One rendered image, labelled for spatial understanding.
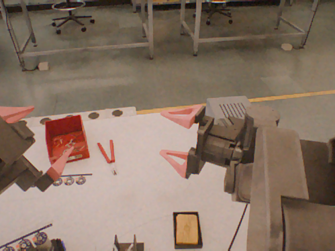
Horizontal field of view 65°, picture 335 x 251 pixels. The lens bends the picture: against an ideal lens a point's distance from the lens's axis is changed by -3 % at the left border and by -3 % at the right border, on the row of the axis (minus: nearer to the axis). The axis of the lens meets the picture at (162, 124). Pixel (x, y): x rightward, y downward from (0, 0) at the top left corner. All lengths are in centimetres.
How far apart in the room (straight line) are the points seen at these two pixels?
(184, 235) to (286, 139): 38
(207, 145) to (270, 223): 33
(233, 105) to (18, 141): 55
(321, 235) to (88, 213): 51
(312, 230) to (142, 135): 62
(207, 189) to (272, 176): 45
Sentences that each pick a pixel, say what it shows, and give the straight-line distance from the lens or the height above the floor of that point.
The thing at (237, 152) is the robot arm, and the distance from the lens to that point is 50.
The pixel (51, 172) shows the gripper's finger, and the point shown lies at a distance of 45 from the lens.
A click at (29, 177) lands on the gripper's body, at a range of 44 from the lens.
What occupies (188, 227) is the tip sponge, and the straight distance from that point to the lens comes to 58.
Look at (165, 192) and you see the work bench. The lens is 64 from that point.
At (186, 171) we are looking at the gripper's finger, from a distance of 54.
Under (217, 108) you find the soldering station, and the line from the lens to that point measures 72.
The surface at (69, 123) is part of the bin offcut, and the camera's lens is 80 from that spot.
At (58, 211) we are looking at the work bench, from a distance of 65.
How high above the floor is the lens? 127
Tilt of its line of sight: 40 degrees down
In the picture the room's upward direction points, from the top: straight up
